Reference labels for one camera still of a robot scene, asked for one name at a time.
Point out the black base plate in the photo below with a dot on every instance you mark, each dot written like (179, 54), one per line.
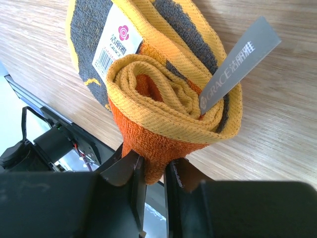
(93, 152)

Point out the aluminium rail frame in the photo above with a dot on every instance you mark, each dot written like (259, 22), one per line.
(37, 104)

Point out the grey orange towel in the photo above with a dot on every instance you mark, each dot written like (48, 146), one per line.
(162, 71)

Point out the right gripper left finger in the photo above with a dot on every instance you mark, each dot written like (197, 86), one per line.
(123, 201)

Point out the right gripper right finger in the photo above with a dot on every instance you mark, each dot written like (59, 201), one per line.
(187, 210)

